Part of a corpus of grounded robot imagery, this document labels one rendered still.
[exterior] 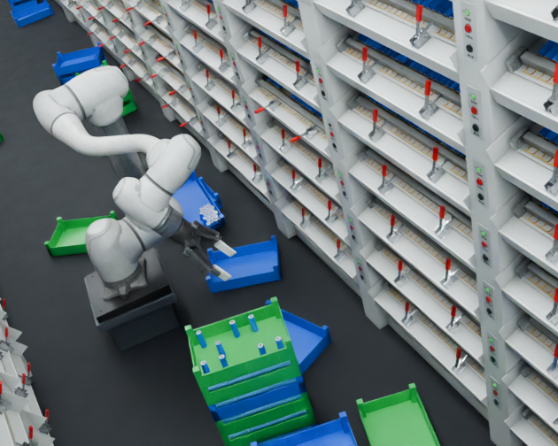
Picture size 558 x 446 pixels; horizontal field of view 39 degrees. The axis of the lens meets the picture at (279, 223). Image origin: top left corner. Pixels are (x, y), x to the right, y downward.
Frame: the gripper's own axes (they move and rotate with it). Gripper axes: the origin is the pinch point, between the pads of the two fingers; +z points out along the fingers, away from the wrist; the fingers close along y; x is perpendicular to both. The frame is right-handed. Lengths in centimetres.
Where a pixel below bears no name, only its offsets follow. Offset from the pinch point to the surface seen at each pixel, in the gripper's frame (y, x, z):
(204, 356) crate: 21.2, -17.7, 10.9
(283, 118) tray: -61, 16, 1
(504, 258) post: 29, 81, 25
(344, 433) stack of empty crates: 35, 4, 53
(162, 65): -188, -85, -11
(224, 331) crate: 11.7, -13.6, 13.8
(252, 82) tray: -83, 6, -9
